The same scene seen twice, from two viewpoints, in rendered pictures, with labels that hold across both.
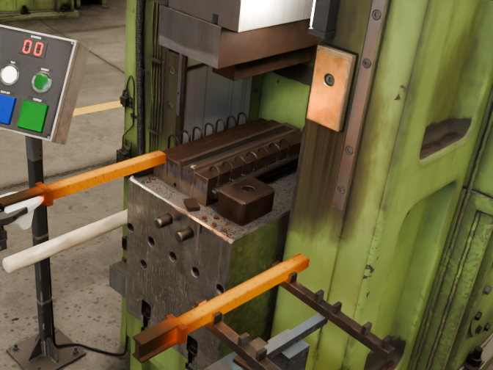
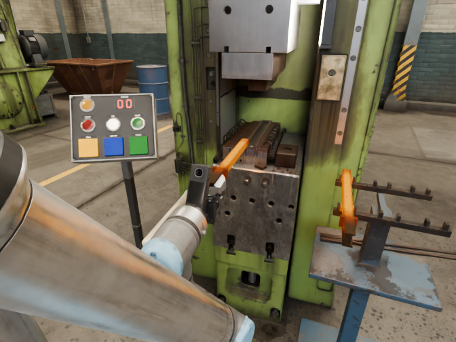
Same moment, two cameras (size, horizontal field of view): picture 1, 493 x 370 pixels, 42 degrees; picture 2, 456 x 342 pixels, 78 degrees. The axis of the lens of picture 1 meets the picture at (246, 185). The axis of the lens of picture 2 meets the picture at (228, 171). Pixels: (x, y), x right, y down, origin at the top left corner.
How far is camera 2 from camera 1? 0.84 m
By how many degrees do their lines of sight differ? 20
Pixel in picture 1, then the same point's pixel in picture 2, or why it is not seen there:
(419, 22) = (385, 26)
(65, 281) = not seen: hidden behind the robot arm
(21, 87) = (124, 129)
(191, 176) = (253, 151)
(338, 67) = (338, 64)
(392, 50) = (368, 46)
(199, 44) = (256, 68)
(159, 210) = (239, 176)
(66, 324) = not seen: hidden behind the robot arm
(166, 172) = not seen: hidden behind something
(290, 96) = (257, 106)
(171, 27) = (231, 64)
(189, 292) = (267, 217)
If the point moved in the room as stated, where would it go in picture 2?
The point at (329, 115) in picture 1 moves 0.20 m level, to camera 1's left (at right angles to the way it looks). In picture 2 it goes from (333, 93) to (291, 96)
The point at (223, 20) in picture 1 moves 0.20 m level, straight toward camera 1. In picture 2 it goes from (275, 49) to (313, 51)
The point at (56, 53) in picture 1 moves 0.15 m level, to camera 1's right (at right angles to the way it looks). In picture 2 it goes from (142, 104) to (176, 101)
